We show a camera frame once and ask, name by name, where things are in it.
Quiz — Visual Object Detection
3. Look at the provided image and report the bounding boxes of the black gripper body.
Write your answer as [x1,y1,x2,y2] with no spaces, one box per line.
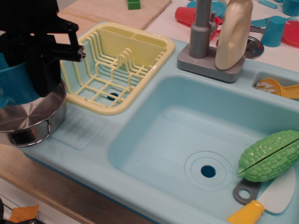
[0,0,85,62]

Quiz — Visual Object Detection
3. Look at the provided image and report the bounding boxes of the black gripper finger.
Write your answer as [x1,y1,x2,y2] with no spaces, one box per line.
[25,47,61,97]

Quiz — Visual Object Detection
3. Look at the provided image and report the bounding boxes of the blue plastic cup with handle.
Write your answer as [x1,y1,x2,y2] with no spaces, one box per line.
[0,53,40,108]

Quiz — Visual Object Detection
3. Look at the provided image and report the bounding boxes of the stainless steel pot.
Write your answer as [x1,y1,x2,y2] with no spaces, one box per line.
[0,81,67,147]

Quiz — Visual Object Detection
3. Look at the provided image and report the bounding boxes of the red plastic cup lying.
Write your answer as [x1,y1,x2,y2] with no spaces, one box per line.
[175,7,195,27]

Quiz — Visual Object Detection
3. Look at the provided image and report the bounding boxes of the blue plastic cup upside down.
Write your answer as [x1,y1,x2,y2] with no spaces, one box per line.
[261,16,286,47]

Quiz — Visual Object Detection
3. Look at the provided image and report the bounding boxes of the blue plastic cup top right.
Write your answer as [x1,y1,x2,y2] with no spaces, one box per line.
[282,0,299,16]

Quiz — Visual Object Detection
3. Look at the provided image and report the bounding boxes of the yellow plastic dish rack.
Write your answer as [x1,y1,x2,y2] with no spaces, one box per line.
[61,22,176,116]

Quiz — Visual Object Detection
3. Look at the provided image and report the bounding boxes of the green plastic block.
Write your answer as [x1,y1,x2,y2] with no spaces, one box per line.
[127,0,141,10]

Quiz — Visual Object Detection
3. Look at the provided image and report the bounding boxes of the orange tape piece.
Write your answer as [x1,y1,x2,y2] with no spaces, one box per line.
[8,204,39,223]

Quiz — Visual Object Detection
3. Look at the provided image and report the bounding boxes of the grey toy faucet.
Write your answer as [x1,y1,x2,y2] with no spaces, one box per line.
[177,0,245,83]

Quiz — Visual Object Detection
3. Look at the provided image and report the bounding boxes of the light blue toy sink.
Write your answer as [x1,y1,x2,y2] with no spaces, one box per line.
[23,41,299,224]

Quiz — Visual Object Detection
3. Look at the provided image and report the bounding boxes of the blue plastic plate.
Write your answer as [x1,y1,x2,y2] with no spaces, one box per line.
[186,0,226,17]

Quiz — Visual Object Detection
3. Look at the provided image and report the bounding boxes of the cream plastic detergent bottle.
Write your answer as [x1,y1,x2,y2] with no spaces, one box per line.
[215,0,254,70]

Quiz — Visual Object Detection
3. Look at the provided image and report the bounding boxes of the small steel plate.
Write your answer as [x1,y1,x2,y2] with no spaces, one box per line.
[244,36,264,59]

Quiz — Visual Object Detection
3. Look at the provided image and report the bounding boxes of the blue plastic fork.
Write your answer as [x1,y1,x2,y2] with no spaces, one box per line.
[251,16,299,28]

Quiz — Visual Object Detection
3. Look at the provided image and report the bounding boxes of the green toy bitter gourd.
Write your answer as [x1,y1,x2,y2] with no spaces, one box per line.
[237,130,299,182]

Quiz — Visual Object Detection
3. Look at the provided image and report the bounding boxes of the grey toy utensil handle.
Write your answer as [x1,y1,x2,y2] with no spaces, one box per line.
[233,179,262,205]

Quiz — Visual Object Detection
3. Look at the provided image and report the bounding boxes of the white toy knife yellow handle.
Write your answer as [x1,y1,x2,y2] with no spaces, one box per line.
[226,167,296,224]

